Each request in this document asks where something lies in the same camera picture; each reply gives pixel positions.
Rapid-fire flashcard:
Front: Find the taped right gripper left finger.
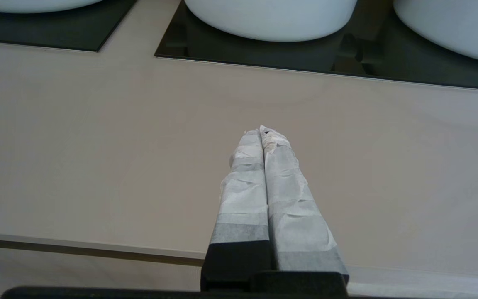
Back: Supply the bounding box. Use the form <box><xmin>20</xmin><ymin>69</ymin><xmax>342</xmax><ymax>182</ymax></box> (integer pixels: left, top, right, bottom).
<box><xmin>200</xmin><ymin>129</ymin><xmax>273</xmax><ymax>292</ymax></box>

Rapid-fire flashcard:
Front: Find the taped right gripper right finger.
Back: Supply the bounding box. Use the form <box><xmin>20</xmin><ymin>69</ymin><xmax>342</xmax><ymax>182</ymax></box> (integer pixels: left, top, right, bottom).
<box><xmin>260</xmin><ymin>124</ymin><xmax>350</xmax><ymax>287</ymax></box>

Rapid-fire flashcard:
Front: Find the white round cooking pot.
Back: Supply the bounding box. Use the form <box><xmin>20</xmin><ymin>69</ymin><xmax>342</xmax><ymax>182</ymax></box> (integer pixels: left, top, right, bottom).
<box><xmin>184</xmin><ymin>0</ymin><xmax>358</xmax><ymax>42</ymax></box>
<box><xmin>0</xmin><ymin>0</ymin><xmax>103</xmax><ymax>14</ymax></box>
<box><xmin>393</xmin><ymin>0</ymin><xmax>478</xmax><ymax>66</ymax></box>

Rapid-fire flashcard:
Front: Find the black glass induction cooktop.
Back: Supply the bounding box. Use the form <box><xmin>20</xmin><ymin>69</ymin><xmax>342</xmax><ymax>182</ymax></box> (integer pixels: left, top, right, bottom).
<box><xmin>154</xmin><ymin>0</ymin><xmax>478</xmax><ymax>91</ymax></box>
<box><xmin>0</xmin><ymin>0</ymin><xmax>139</xmax><ymax>52</ymax></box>

